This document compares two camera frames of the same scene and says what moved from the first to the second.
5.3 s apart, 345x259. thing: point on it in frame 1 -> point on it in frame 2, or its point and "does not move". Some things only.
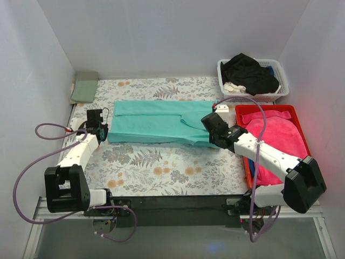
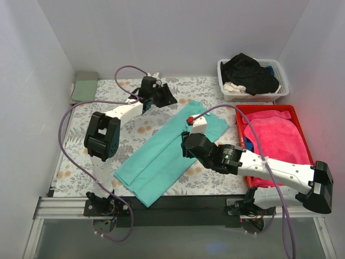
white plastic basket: x=279 y=74 does not move
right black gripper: x=213 y=137 -> x=185 y=138
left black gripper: x=102 y=133 -> x=160 y=94
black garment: x=246 y=69 does not move
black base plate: x=190 y=211 does not move
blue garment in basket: x=271 y=69 does not move
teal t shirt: x=161 y=121 -> x=151 y=169
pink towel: x=280 y=130 does not move
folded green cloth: x=85 y=88 does not move
